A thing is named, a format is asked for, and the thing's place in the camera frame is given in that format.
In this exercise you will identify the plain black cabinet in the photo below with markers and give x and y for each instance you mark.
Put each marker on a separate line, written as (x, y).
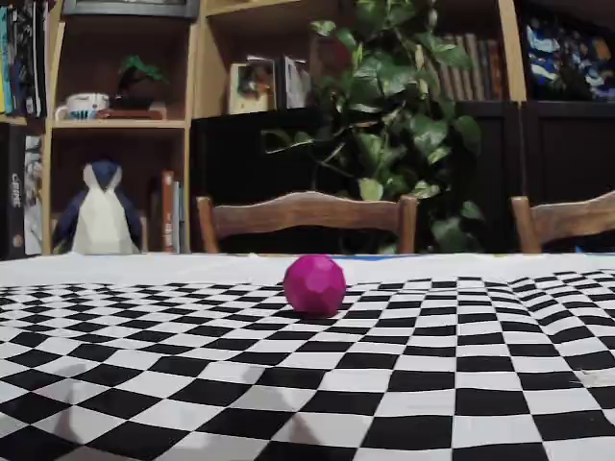
(230, 158)

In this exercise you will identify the pink faceted ball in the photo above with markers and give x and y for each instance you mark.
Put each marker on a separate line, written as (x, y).
(313, 285)

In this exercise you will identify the blue white paper penguin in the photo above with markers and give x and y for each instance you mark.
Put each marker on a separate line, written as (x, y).
(98, 216)

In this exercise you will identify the white mug with face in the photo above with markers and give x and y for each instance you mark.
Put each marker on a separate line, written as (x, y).
(81, 106)

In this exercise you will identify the reddish flat tray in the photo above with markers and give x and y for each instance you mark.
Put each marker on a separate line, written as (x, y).
(134, 114)

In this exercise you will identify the dark red plant pot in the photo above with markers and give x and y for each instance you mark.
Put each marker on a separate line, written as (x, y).
(331, 53)

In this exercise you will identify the brown wooden chair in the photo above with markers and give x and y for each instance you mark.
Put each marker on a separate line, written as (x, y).
(307, 213)
(567, 221)

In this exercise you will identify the black white checkerboard sheet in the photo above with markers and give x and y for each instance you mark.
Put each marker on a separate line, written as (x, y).
(307, 384)

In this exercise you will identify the black tall book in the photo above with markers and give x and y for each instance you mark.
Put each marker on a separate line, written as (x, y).
(37, 57)

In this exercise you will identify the blue starry painting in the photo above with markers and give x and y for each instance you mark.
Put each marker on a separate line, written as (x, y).
(572, 57)

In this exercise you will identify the black game box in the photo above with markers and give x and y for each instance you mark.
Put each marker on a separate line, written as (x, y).
(12, 192)

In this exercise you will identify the white illustrated game box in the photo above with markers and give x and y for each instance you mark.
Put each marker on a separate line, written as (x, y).
(33, 201)

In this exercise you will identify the white photo card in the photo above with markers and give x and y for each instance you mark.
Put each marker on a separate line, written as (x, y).
(297, 84)

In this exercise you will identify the thin blue book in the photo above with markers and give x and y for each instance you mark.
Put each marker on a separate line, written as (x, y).
(180, 221)

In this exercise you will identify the dark cabinet with doors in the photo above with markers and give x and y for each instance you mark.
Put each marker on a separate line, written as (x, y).
(552, 158)

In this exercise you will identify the green leafy pothos plant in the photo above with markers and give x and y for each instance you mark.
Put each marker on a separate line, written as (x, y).
(384, 86)

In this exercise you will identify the wood framed photo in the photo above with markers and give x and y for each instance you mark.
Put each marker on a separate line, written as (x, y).
(250, 91)

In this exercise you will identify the green bonsai model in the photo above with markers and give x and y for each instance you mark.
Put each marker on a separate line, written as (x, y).
(141, 77)

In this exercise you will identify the orange book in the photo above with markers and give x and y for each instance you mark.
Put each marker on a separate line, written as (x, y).
(168, 216)

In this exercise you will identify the dark framed screen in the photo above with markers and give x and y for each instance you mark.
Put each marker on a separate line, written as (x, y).
(130, 7)

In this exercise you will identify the reddish brown hardcover book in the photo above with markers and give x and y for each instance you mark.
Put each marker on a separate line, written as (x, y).
(495, 72)

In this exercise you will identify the yellow green book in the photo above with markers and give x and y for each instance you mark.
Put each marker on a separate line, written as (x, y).
(5, 62)

